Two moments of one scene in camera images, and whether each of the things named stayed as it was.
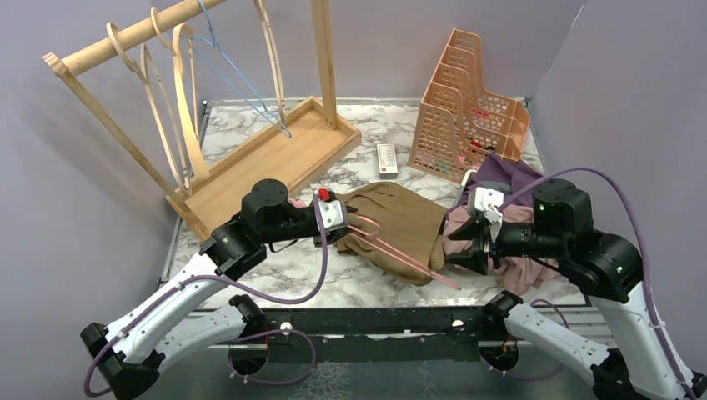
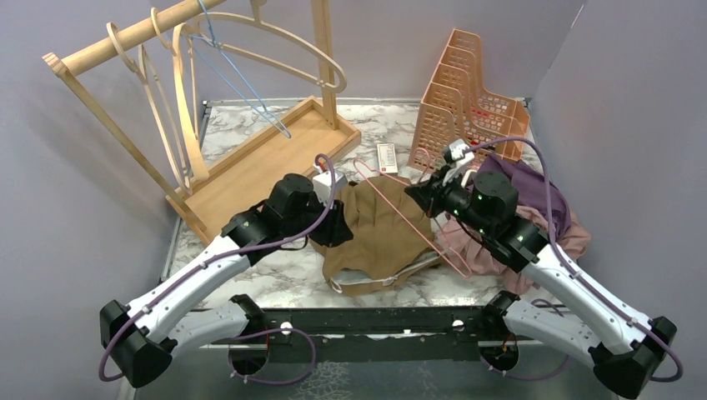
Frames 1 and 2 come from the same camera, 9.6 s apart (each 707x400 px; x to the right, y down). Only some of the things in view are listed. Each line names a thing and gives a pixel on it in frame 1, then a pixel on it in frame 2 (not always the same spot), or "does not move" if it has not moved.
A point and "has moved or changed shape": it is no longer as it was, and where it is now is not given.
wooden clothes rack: (287, 155) does not move
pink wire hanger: (368, 229) -> (358, 163)
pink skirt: (520, 273) does not move
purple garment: (513, 173) does not move
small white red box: (387, 162) does not move
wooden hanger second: (181, 47) does not move
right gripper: (475, 259) -> (430, 196)
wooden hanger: (275, 67) -> (253, 20)
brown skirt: (397, 231) has moved or changed shape
